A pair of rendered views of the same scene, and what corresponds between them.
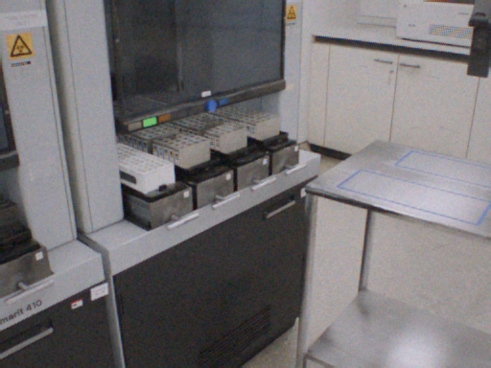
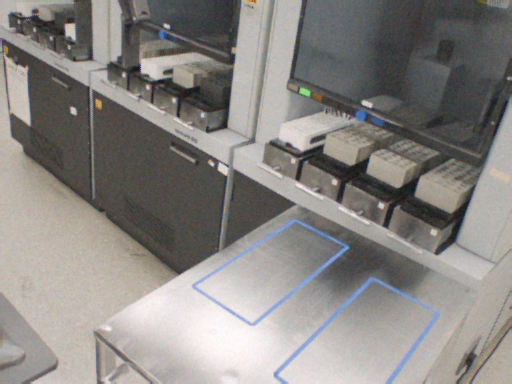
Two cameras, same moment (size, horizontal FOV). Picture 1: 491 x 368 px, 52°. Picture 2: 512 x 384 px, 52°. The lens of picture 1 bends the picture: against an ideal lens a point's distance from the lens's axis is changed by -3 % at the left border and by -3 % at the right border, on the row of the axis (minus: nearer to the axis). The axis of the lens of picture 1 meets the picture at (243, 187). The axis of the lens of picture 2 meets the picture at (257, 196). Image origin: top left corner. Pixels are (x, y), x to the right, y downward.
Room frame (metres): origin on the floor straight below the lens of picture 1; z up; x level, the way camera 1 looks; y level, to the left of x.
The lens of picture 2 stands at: (1.01, -1.25, 1.44)
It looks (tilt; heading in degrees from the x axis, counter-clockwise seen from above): 29 degrees down; 87
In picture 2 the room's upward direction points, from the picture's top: 9 degrees clockwise
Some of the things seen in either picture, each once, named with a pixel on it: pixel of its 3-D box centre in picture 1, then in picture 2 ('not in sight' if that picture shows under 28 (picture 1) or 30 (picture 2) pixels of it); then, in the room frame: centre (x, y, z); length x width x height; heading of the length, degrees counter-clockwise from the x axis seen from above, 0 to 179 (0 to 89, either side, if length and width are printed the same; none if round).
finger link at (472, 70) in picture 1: (480, 52); (83, 23); (0.72, -0.33, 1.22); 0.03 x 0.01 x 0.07; 48
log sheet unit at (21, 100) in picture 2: not in sight; (16, 90); (-0.17, 1.34, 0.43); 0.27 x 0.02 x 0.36; 138
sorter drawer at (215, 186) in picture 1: (141, 157); (378, 153); (1.47, 0.31, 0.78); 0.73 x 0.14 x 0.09; 48
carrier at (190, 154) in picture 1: (192, 153); (342, 150); (1.31, 0.14, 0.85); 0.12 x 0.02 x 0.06; 138
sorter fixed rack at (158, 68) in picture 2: not in sight; (179, 66); (0.74, 0.79, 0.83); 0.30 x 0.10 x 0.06; 48
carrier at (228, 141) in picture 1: (231, 140); (387, 170); (1.42, 0.04, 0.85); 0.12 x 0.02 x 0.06; 137
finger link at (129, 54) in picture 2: not in sight; (130, 44); (0.82, -0.43, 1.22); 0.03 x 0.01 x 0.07; 48
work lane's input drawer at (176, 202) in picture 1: (99, 172); (340, 136); (1.35, 0.41, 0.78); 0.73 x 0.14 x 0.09; 48
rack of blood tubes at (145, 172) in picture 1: (125, 166); (320, 129); (1.26, 0.31, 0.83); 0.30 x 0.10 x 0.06; 48
